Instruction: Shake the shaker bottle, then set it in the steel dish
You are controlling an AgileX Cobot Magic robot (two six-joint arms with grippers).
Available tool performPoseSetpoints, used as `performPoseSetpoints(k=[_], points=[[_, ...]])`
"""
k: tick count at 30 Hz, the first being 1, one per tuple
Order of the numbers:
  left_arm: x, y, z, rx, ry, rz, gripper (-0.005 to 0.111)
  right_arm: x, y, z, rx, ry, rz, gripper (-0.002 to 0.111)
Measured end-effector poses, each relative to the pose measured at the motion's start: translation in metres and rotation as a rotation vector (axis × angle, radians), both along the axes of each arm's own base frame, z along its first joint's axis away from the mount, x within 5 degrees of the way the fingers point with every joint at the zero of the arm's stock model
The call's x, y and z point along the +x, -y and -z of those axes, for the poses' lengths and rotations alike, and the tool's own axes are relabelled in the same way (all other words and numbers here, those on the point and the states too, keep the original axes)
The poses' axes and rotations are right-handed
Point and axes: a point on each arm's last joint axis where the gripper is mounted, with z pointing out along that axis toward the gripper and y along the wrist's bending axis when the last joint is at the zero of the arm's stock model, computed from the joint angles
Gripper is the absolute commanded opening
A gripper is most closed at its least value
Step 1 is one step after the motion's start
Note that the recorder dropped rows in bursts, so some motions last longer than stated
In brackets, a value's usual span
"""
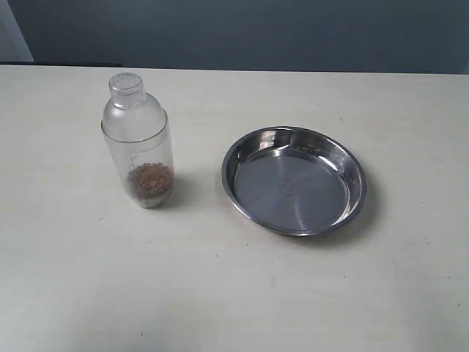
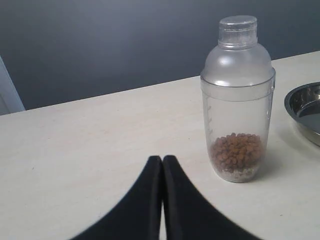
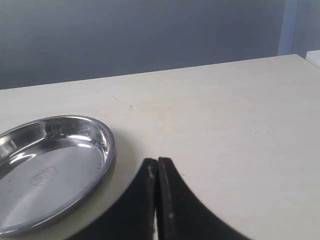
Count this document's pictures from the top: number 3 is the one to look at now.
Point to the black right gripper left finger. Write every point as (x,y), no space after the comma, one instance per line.
(131,217)

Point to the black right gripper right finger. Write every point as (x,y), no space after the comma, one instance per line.
(181,215)

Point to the round stainless steel plate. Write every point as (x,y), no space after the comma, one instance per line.
(48,166)

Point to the white box at table edge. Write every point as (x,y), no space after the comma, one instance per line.
(313,57)

